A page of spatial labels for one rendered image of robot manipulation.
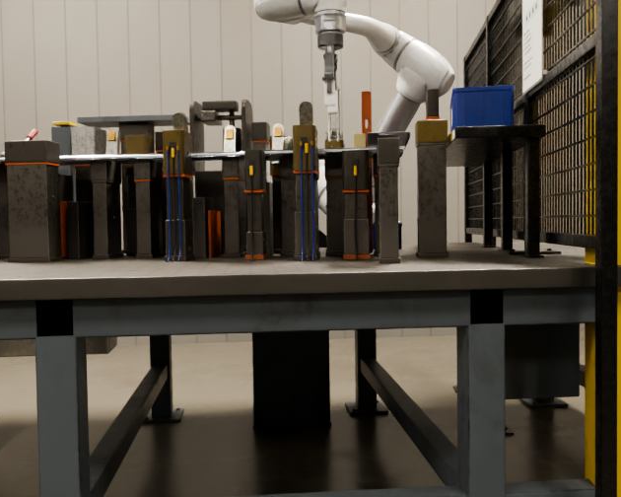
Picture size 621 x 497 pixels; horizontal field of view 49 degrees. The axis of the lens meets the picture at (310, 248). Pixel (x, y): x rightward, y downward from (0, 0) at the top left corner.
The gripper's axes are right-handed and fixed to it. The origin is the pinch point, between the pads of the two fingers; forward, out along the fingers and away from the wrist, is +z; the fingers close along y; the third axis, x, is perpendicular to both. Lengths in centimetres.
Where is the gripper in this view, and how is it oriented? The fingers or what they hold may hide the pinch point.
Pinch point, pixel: (331, 106)
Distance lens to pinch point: 200.6
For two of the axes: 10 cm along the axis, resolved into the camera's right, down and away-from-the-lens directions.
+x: 10.0, -0.1, -0.9
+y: -0.9, 0.4, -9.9
